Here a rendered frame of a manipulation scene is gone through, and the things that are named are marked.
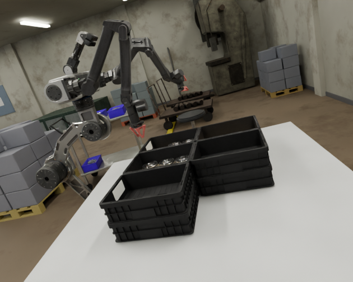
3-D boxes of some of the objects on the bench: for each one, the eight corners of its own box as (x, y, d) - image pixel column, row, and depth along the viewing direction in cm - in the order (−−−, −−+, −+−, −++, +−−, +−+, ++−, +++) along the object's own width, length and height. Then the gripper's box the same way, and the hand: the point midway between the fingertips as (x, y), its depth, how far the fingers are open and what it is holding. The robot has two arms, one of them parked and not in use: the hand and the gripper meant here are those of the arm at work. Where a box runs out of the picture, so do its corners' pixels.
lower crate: (114, 245, 124) (105, 224, 121) (134, 208, 152) (128, 191, 148) (194, 236, 114) (187, 214, 111) (200, 198, 142) (194, 179, 138)
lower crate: (200, 198, 142) (194, 179, 138) (204, 173, 169) (199, 156, 166) (275, 187, 132) (272, 167, 128) (266, 162, 159) (263, 144, 156)
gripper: (124, 115, 158) (132, 138, 162) (131, 115, 149) (139, 140, 153) (134, 111, 161) (142, 134, 165) (141, 111, 152) (149, 135, 156)
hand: (140, 136), depth 159 cm, fingers open, 6 cm apart
